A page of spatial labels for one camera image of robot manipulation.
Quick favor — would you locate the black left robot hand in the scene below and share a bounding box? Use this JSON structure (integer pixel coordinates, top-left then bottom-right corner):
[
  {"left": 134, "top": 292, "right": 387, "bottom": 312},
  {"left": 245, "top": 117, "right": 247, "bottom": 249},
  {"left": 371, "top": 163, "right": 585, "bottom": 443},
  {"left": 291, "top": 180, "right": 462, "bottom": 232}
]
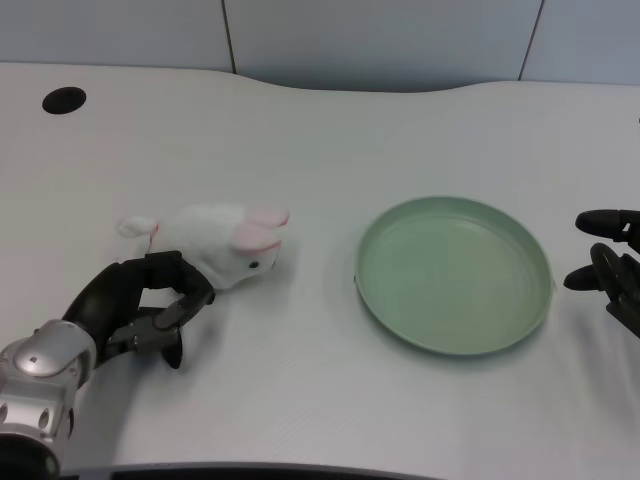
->
[{"left": 61, "top": 251, "right": 217, "bottom": 371}]

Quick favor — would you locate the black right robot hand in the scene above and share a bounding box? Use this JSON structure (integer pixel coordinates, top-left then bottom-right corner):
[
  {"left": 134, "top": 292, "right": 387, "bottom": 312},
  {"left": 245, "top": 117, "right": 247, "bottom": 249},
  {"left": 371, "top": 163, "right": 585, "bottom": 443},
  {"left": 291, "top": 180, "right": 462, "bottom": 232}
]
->
[{"left": 563, "top": 209, "right": 640, "bottom": 344}]

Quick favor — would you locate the white plush rabbit doll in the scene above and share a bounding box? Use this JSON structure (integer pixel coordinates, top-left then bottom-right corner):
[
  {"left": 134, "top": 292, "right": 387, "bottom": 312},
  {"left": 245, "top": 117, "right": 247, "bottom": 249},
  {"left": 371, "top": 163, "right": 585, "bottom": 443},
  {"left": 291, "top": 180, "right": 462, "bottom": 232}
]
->
[{"left": 117, "top": 202, "right": 291, "bottom": 291}]

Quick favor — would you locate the green round plate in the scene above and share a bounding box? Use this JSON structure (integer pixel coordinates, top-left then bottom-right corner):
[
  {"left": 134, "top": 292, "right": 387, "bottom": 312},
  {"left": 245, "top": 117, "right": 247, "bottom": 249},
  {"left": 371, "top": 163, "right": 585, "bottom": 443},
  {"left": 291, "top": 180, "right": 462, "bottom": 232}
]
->
[{"left": 352, "top": 195, "right": 558, "bottom": 357}]

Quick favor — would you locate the black table cable hole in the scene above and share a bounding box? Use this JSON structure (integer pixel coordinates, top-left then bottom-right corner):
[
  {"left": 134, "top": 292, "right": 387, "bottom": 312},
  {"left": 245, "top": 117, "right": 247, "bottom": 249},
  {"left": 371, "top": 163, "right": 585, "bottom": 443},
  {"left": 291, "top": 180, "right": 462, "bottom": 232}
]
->
[{"left": 41, "top": 86, "right": 88, "bottom": 115}]

